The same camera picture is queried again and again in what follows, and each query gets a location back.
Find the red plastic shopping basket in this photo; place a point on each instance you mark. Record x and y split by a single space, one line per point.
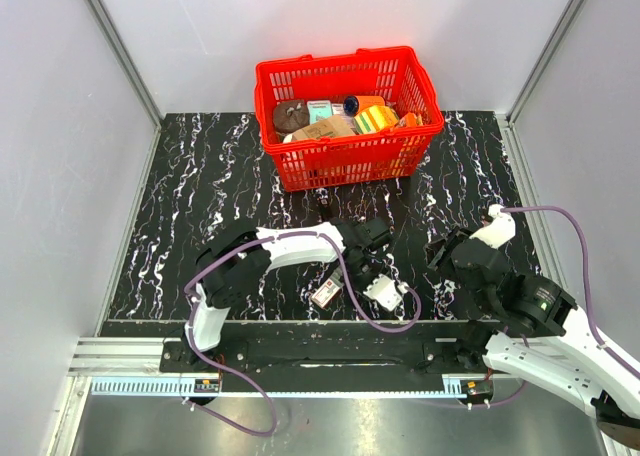
393 73

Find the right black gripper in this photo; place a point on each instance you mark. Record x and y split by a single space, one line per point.
436 252

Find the brown round muffin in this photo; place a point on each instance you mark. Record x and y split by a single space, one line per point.
290 116

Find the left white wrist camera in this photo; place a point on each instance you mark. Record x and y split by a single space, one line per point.
386 292

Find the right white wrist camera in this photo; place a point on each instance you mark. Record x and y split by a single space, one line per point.
500 230

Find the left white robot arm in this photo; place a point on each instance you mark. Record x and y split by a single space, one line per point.
233 263

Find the orange snack packet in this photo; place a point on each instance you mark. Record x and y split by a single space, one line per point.
410 120

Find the staple box red white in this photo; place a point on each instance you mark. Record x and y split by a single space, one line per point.
329 289

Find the brown cardboard box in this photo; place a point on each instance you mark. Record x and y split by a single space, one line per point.
331 127

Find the orange bottle blue cap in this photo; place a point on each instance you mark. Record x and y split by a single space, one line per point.
354 104

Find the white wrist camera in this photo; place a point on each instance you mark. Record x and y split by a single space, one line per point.
500 230
386 292

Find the teal small carton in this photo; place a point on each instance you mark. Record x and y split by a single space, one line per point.
319 110

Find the yellow green sponge pack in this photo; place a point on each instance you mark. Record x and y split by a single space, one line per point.
375 119

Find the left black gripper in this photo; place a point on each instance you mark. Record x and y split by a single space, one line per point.
360 288

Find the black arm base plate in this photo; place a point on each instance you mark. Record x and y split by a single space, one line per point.
349 357

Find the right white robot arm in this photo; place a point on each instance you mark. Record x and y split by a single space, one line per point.
538 333

